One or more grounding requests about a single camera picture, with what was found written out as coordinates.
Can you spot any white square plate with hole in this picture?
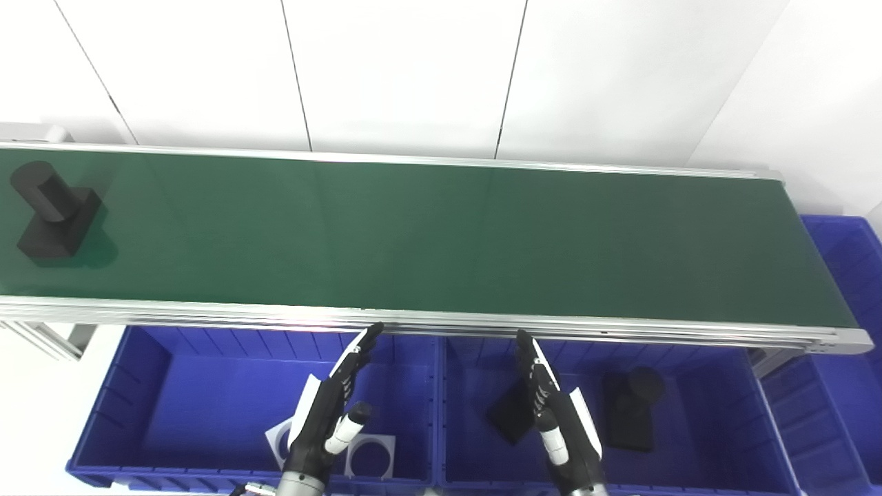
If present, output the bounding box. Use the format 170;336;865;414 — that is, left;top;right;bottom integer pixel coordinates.
345;434;397;479
265;417;304;466

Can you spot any green conveyor belt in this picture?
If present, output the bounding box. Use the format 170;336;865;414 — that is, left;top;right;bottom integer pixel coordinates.
0;141;874;356

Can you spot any black cylinder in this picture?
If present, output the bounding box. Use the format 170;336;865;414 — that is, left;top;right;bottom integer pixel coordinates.
10;161;103;261
603;366;667;453
486;379;545;445

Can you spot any grey conveyor motor housing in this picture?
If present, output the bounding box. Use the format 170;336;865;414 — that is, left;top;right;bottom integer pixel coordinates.
0;123;73;145

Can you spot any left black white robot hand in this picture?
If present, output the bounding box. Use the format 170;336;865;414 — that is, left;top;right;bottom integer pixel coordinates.
283;322;385;477

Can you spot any blue plastic bin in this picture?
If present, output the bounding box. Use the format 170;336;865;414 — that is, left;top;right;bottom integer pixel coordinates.
65;325;442;494
761;215;882;496
435;334;804;496

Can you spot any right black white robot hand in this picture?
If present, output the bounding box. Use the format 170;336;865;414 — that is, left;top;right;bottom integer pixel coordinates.
515;329;608;494

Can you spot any aluminium conveyor leg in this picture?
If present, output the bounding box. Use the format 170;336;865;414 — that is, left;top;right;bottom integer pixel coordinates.
0;320;97;362
748;348;803;378

